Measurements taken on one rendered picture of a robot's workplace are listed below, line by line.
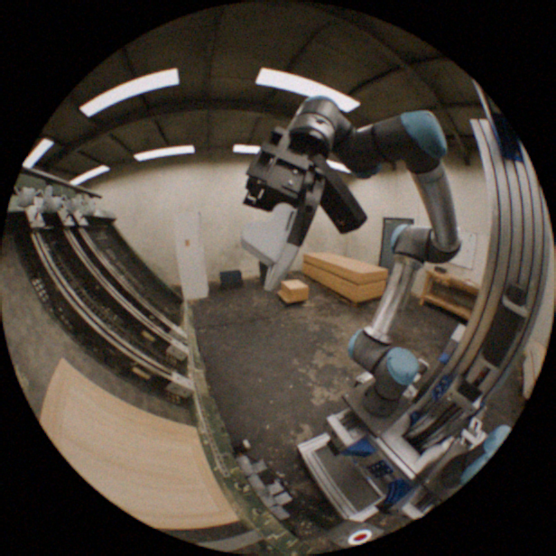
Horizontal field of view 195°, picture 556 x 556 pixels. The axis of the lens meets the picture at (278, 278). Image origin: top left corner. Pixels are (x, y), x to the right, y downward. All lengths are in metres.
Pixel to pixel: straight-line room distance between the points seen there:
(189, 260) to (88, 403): 3.64
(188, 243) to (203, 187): 2.14
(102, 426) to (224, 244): 5.09
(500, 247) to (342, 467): 1.44
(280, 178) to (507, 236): 0.57
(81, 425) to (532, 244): 1.18
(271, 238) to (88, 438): 0.61
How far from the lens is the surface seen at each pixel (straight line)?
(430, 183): 0.34
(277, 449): 1.66
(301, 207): 0.16
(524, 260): 0.60
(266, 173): 0.17
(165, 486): 0.63
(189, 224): 3.88
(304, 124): 0.26
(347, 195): 0.22
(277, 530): 0.79
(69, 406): 0.60
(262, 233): 0.16
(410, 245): 0.59
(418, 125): 0.29
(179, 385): 0.85
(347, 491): 1.47
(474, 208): 5.17
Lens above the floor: 1.61
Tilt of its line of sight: 18 degrees down
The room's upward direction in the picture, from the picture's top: straight up
